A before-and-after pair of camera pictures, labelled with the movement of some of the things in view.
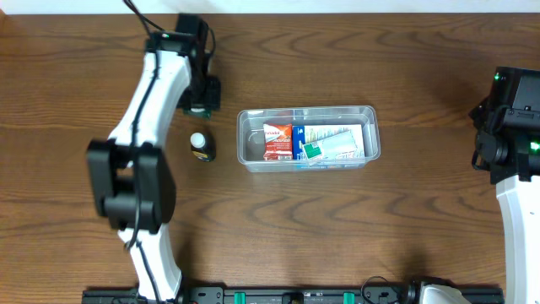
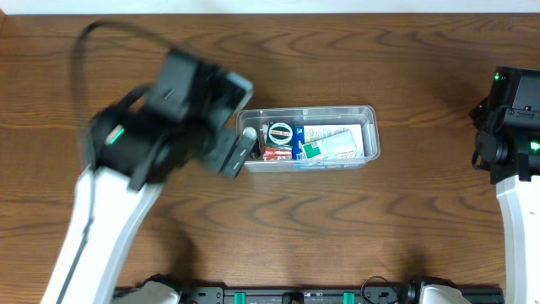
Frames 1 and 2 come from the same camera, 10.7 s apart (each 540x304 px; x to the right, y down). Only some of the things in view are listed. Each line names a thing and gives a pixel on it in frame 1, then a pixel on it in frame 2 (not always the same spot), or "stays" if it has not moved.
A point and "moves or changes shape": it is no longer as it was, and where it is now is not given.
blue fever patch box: (303, 134) stays
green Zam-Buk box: (206, 113) moves or changes shape
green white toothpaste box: (341, 145) stays
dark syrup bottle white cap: (203, 147) moves or changes shape
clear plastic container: (307, 138) stays
